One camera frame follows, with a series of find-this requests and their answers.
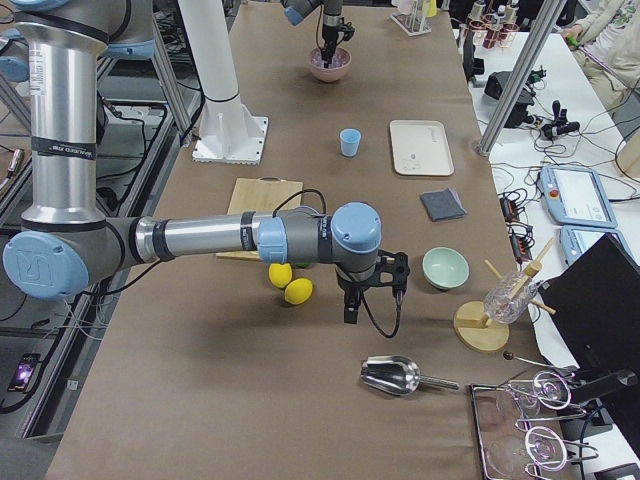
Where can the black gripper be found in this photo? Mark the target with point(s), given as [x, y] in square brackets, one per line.
[351, 286]
[329, 26]

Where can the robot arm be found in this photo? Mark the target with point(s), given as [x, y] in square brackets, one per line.
[66, 244]
[298, 10]

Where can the clear ice cubes pile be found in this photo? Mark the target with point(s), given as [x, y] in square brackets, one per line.
[340, 59]

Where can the steel ice scoop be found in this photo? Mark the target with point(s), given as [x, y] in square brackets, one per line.
[398, 375]

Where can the light blue plastic cup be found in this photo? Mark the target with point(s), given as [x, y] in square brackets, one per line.
[350, 139]

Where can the pink bowl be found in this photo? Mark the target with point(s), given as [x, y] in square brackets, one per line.
[329, 75]

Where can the yellow lemon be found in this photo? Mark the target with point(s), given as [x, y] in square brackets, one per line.
[298, 291]
[280, 275]

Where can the mint green bowl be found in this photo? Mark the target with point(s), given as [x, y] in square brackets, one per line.
[445, 268]

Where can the wooden glass stand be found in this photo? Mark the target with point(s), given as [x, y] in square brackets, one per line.
[473, 326]

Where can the grey folded cloth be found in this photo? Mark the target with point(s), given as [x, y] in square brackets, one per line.
[443, 205]

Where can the wooden cutting board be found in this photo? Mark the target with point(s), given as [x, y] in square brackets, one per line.
[260, 195]

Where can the cream rabbit tray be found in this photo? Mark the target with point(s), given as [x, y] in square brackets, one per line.
[420, 148]

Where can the clear crystal glass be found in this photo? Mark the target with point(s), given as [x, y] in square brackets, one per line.
[509, 298]

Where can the teach pendant tablet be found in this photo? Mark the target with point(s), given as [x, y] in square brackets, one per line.
[576, 240]
[575, 196]

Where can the black monitor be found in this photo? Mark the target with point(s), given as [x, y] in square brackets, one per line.
[597, 308]

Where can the seated person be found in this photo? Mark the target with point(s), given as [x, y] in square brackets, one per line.
[607, 49]

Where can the smartphone on floor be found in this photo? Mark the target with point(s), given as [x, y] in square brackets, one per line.
[24, 372]

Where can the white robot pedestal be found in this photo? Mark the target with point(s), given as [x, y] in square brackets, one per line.
[228, 132]

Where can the wire wine glass rack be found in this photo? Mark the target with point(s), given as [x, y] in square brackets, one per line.
[535, 428]

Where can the aluminium frame post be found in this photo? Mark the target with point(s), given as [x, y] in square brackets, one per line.
[549, 13]

